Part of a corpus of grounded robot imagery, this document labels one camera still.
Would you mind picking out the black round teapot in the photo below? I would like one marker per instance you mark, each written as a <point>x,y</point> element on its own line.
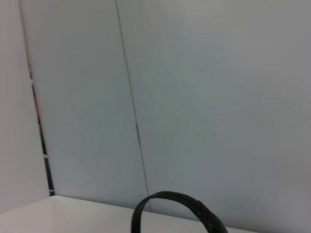
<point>206,211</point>

